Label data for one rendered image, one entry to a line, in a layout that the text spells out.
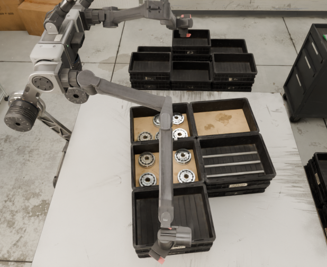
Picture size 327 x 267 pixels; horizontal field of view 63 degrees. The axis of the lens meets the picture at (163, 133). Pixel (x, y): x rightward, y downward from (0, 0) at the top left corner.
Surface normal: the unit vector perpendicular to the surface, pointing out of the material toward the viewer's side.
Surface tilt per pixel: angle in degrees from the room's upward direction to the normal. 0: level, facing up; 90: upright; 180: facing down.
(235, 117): 0
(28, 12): 88
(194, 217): 0
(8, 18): 90
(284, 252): 0
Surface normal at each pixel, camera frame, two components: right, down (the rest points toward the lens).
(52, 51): -0.02, -0.59
